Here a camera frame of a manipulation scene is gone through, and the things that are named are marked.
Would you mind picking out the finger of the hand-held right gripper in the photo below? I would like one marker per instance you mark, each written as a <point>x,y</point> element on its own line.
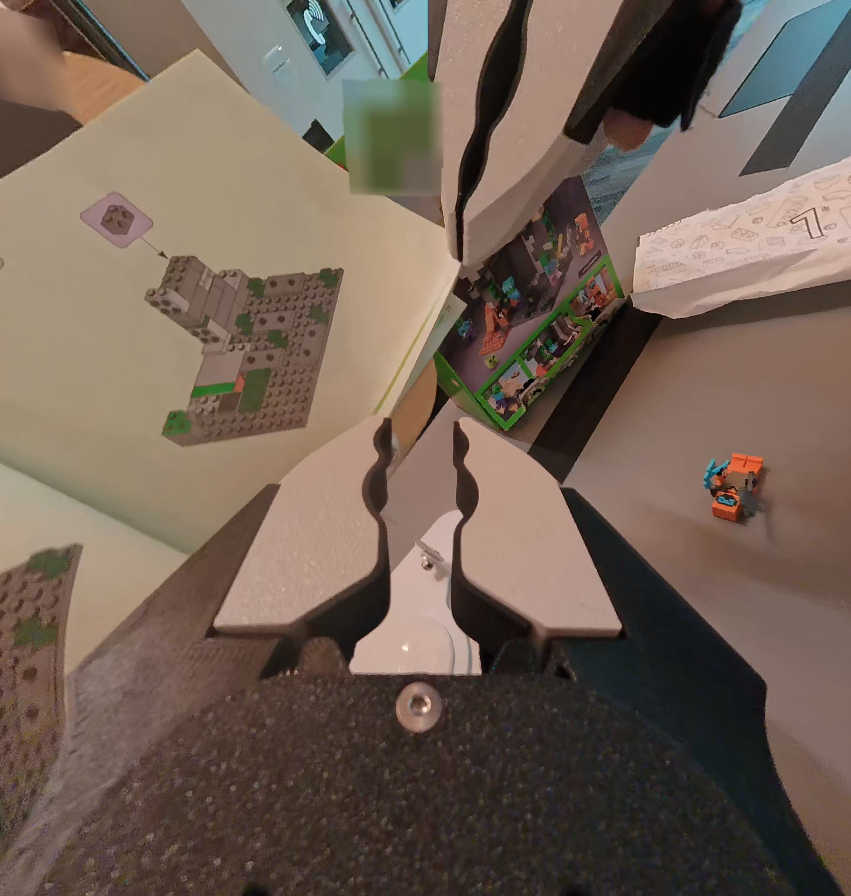
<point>460,70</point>
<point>544,105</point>

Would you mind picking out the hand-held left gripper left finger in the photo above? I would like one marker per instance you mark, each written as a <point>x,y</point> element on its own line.
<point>306,553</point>

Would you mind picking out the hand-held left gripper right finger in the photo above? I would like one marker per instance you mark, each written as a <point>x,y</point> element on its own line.
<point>530,553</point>

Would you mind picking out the building instruction booklet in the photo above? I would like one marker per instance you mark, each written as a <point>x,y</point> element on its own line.
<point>117,350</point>

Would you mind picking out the person's right hand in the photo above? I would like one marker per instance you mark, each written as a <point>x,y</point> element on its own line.
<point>628,129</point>

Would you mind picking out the white wooden book stand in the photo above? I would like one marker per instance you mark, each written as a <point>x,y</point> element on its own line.
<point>411,630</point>

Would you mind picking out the green toy set box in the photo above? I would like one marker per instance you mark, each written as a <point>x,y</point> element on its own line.
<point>537,315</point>

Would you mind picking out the orange brick figure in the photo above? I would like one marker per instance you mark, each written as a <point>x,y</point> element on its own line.
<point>737,490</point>

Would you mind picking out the numbered white paper bag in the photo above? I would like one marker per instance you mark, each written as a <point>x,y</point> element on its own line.
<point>747,259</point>

